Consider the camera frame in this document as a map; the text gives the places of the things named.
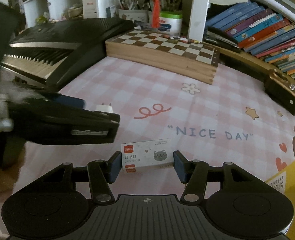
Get white charger plug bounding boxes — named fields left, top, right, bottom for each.
left=95, top=103, right=114, bottom=113

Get red orange tassel ornament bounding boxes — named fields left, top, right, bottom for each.
left=152, top=0, right=161, bottom=29

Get white staples box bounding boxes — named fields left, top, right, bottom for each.
left=121, top=138, right=174, bottom=174

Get white green lidded jar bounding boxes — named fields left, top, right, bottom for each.
left=158, top=11, right=183, bottom=36

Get pink checkered tablecloth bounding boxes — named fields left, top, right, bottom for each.
left=12, top=55, right=295, bottom=201

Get row of lower shelf books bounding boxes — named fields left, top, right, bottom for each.
left=205, top=0, right=295, bottom=80

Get black Yamaha keyboard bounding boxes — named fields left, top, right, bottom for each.
left=1, top=18, right=134, bottom=92

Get wooden chess board box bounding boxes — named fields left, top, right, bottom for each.
left=106, top=29, right=220, bottom=85

